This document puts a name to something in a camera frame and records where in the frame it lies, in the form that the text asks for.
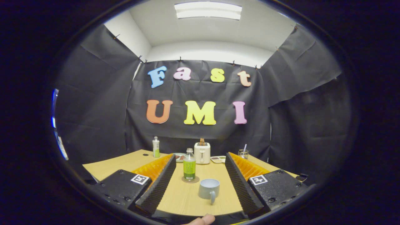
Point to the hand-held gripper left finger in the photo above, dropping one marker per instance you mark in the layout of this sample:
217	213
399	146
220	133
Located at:
161	186

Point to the black backdrop cloth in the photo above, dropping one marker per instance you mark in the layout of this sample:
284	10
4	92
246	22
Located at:
218	137

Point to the round brown coaster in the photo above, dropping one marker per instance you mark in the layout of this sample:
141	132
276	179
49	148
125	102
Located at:
197	179

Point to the white green capped bottle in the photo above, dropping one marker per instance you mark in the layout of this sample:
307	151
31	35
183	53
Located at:
156	147

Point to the wooden table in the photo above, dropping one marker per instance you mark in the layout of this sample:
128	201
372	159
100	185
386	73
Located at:
187	200

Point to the small black object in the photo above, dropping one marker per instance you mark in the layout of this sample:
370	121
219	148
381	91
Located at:
302	177

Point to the pale green plate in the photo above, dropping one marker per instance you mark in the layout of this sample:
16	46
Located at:
181	160

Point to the pale blue cup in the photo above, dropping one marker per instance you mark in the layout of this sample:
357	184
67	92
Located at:
207	190

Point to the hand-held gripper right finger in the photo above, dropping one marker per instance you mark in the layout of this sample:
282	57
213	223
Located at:
240	186

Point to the clear green juice bottle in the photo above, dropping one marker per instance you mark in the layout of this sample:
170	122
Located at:
189	168

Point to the white compartment tray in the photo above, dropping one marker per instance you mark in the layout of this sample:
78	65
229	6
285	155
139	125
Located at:
217	159

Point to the cream toaster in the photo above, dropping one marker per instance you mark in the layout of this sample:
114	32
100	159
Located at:
202	153

